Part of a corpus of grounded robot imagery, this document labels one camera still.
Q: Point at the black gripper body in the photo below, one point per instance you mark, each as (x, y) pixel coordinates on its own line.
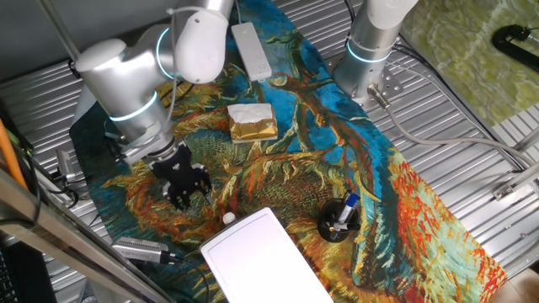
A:
(174, 164)

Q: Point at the white power strip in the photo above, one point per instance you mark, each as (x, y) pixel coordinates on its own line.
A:
(252, 50)

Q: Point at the grey slanted pole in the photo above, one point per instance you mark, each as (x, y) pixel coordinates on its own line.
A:
(59, 29)

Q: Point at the silver camera on stand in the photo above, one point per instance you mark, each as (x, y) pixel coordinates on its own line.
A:
(65, 164)

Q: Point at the green marbled mat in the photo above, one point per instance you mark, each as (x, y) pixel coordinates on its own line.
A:
(455, 63)

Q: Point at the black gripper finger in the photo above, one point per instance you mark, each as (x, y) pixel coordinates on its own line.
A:
(179, 193)
(201, 181)

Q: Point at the aluminium frame bar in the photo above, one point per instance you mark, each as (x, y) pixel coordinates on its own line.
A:
(63, 235)

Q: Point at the gold and white tissue pack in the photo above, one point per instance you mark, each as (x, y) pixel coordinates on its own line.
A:
(252, 124)

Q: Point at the black clamp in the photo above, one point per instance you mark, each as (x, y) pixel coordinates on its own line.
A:
(511, 44)

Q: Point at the aluminium rail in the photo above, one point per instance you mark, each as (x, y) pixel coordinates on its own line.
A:
(518, 181)

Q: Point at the sunflower painting cloth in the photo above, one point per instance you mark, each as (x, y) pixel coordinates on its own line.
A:
(295, 168)

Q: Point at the grey marker with blue cap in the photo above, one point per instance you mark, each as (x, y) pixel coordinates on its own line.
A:
(348, 206)

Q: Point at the black pen with gold tip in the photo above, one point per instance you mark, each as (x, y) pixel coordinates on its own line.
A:
(343, 228)

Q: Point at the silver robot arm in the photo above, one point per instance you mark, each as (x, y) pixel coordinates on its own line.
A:
(126, 84)

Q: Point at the white drawer knob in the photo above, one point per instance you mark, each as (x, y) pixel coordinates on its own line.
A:
(229, 218)

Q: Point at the black mesh pen holder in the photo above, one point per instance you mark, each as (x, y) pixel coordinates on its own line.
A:
(326, 223)

